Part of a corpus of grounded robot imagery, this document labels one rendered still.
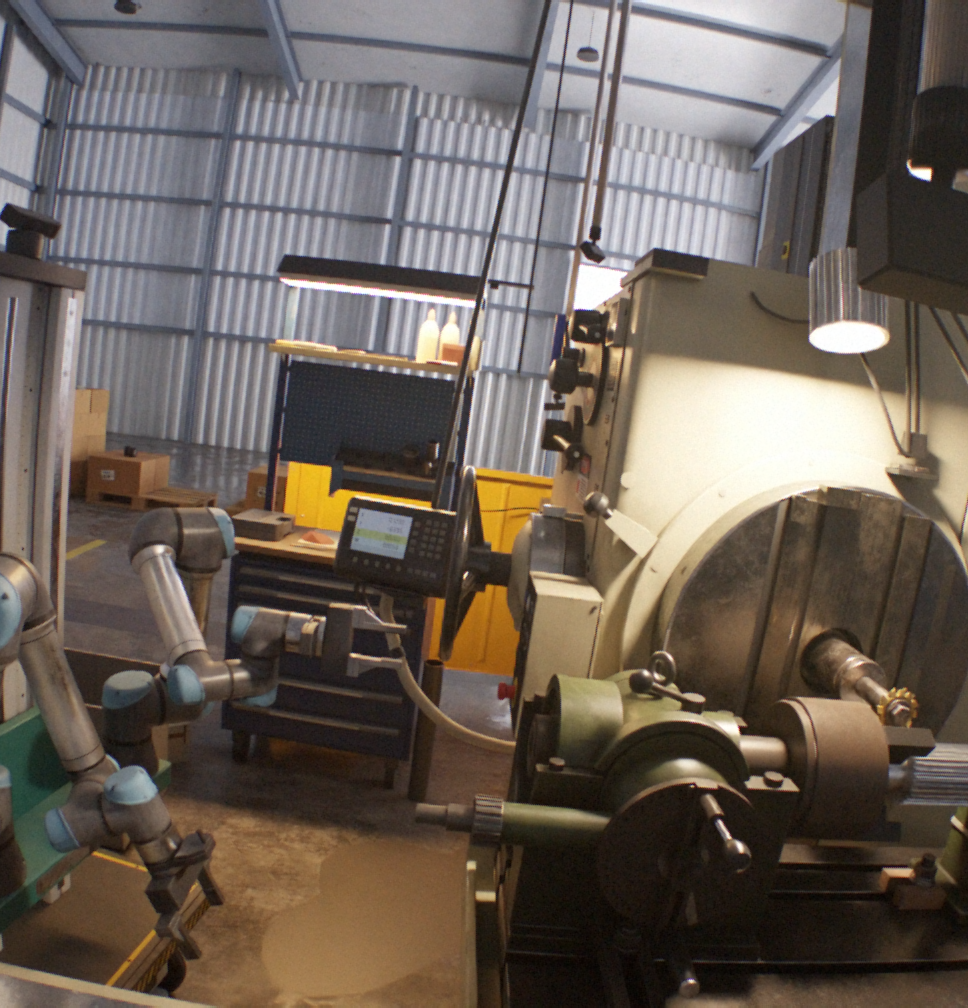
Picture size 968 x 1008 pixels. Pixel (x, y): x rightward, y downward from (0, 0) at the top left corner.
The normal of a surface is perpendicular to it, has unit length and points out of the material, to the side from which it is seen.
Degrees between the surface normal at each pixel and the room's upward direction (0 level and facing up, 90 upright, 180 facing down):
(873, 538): 90
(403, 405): 90
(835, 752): 50
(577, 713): 36
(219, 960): 0
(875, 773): 66
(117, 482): 90
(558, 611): 90
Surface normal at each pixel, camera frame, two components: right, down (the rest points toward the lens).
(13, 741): 0.98, 0.16
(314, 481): 0.04, 0.16
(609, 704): 0.14, -0.83
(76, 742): 0.59, 0.09
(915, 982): 0.15, -0.98
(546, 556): 0.10, -0.32
